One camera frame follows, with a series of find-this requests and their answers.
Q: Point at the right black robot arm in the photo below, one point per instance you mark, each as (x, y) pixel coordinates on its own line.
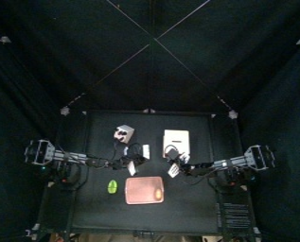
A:
(232, 163)

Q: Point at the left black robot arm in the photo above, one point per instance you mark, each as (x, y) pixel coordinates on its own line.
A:
(71, 156)

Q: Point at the white drawer box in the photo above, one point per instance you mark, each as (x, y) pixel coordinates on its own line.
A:
(175, 141)

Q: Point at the pink rectangular tray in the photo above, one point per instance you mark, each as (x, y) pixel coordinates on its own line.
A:
(141, 189)

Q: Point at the green toy vegetable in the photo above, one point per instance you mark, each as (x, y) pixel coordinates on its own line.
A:
(111, 186)

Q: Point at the grey cube with black dots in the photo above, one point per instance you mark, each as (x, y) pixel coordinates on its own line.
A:
(123, 133)

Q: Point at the yellow toy food piece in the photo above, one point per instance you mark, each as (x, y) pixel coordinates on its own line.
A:
(158, 194)

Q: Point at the white text label sticker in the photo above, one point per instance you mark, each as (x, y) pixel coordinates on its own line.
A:
(236, 216)

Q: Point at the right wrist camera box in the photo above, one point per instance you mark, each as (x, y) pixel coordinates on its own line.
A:
(173, 153)

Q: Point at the silver frame middle bracket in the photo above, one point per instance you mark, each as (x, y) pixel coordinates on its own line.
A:
(149, 110)

